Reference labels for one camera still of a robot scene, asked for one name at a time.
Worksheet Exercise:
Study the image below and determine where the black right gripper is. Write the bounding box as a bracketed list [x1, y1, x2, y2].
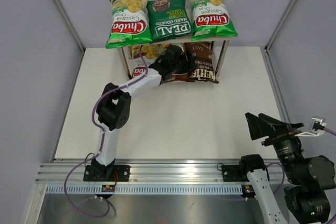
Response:
[246, 112, 304, 183]

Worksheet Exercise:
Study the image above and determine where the brown Chuba barbeque bag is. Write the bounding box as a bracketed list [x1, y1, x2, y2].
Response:
[159, 42, 192, 84]
[129, 45, 159, 78]

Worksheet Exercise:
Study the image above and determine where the brown Kettle sea salt bag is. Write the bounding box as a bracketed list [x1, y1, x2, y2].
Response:
[184, 41, 218, 84]

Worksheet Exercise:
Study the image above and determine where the green REAL chips bag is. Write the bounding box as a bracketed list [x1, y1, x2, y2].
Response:
[147, 0, 194, 42]

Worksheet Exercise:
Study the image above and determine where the green Chuba cassava chips bag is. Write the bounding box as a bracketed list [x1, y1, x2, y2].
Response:
[106, 0, 152, 49]

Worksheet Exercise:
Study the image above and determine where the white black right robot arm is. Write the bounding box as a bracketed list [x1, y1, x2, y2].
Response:
[238, 112, 335, 223]

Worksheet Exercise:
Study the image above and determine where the two-tier beige wooden shelf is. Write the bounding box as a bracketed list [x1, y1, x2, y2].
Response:
[117, 35, 231, 80]

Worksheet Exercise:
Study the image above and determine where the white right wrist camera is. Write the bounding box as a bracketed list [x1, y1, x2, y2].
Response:
[296, 116, 327, 137]

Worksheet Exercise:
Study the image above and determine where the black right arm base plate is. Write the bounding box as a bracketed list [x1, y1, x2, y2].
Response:
[217, 163, 248, 182]

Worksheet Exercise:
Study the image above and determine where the white slotted cable duct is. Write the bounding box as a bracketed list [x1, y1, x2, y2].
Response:
[46, 184, 243, 195]

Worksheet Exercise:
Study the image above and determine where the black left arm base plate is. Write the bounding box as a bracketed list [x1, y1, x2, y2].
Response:
[83, 165, 131, 182]

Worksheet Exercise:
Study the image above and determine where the aluminium mounting rail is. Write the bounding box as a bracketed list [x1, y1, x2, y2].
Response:
[35, 142, 279, 184]

